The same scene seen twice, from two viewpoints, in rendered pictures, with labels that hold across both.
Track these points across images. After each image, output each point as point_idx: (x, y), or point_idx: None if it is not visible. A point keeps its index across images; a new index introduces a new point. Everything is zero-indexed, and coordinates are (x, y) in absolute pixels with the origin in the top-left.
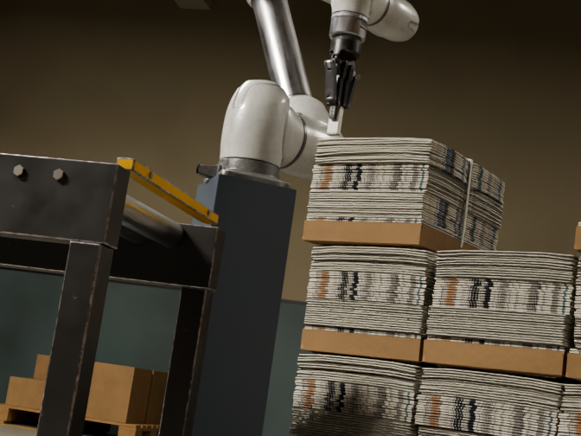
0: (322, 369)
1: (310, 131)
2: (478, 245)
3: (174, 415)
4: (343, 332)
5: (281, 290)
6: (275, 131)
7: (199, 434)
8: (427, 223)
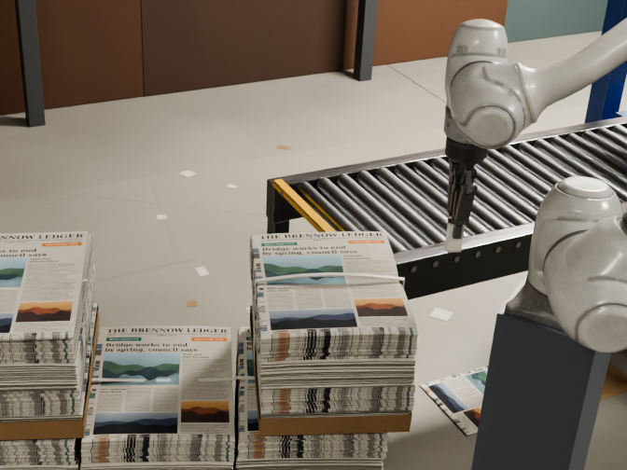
0: None
1: (549, 259)
2: (258, 381)
3: None
4: None
5: (480, 411)
6: (531, 241)
7: None
8: (252, 311)
